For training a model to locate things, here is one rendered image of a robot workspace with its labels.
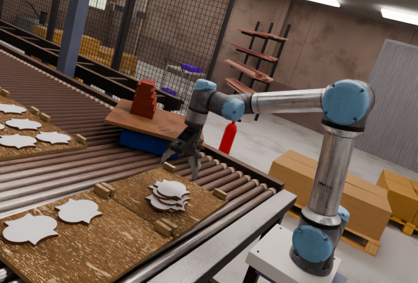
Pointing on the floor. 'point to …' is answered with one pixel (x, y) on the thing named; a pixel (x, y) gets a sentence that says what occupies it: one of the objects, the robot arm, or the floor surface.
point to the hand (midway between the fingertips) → (176, 173)
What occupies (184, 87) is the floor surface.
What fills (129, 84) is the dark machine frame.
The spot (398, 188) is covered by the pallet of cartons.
